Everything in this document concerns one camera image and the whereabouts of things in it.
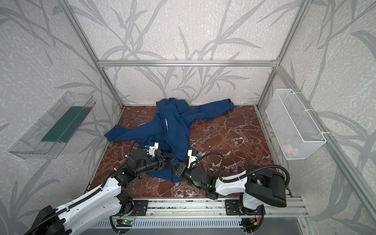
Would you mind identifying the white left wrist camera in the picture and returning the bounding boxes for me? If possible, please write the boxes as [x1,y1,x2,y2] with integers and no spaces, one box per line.
[147,143,159,157]

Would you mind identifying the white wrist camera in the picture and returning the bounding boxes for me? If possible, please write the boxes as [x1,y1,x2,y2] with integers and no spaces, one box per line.
[147,143,159,157]
[188,149,201,168]

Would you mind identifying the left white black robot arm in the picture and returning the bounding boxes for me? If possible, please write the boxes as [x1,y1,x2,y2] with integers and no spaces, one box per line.
[26,149,175,235]

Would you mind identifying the green mat in tray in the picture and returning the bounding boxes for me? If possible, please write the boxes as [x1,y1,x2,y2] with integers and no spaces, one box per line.
[42,106,92,143]

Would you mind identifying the aluminium frame struts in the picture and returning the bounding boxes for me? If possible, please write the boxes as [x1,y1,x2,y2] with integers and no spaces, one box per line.
[57,1,376,219]

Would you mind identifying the pink object in basket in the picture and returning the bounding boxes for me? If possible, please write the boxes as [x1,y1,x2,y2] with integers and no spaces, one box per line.
[282,144,298,156]

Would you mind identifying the clear plastic wall tray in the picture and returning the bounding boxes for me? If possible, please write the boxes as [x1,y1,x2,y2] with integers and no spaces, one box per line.
[9,92,96,160]

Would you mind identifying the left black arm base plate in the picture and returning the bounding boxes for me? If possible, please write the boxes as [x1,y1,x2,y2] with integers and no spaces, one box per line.
[122,200,149,216]

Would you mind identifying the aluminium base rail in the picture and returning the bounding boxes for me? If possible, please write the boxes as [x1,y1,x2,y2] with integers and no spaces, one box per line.
[63,196,309,219]

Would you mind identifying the blue zip jacket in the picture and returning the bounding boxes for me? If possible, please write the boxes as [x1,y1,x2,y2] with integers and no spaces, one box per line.
[104,97,236,183]

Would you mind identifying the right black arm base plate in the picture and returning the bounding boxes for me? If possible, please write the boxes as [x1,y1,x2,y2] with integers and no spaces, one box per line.
[225,199,265,216]

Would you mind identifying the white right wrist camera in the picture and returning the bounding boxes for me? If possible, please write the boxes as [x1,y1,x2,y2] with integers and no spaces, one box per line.
[188,149,201,168]

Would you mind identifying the white wire mesh basket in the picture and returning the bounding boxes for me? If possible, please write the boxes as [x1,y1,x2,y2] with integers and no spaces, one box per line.
[265,89,327,160]

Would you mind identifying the green circuit board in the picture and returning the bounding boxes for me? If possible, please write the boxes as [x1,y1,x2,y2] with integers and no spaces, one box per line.
[116,217,134,227]

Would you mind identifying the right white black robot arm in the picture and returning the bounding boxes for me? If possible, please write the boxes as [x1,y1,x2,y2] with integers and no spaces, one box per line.
[171,150,290,214]

